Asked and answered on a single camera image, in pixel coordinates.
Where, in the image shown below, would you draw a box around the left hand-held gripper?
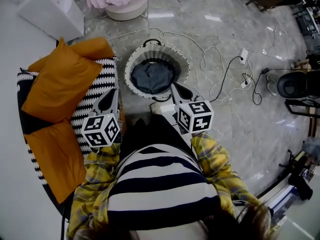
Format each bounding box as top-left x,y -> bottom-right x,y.
81,88 -> 123,149

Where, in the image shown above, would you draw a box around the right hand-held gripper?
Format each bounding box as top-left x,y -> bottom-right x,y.
170,82 -> 215,135

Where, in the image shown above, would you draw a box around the dark grey clothes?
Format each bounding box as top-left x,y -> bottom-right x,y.
131,61 -> 176,94

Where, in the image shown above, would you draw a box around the white woven laundry basket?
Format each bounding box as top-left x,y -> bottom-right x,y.
124,38 -> 191,103

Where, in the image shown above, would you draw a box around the person's right forearm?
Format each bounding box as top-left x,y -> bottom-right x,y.
191,131 -> 252,202

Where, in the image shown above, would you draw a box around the person's left forearm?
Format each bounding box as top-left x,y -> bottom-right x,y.
74,142 -> 123,202

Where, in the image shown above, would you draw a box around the black white patterned chair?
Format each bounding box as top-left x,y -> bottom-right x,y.
16,56 -> 124,188

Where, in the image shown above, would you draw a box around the person's white shoe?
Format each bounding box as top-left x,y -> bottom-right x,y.
149,101 -> 163,115

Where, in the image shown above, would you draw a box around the person's black trouser legs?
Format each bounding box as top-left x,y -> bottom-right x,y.
119,113 -> 198,161

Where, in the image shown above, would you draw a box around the large orange pillow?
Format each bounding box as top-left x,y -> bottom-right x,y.
21,37 -> 104,124

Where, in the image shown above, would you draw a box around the long white power strip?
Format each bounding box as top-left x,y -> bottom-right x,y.
239,47 -> 249,65

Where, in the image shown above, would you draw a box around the person's striped shirt torso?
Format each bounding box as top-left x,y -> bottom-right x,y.
107,143 -> 222,231

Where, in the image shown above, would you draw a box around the round cream stool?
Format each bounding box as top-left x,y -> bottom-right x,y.
104,0 -> 158,22

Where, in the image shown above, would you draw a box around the white cabinet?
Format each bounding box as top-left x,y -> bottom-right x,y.
16,0 -> 85,43

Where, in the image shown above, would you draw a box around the black office chair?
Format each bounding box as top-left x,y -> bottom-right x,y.
276,70 -> 320,117

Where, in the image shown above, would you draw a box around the black bag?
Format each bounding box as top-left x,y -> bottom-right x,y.
287,173 -> 314,202

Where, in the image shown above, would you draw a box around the black equipment rack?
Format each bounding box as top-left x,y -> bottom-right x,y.
292,0 -> 320,41

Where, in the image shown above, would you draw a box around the black cable with adapter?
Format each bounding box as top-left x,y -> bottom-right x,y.
252,67 -> 285,106

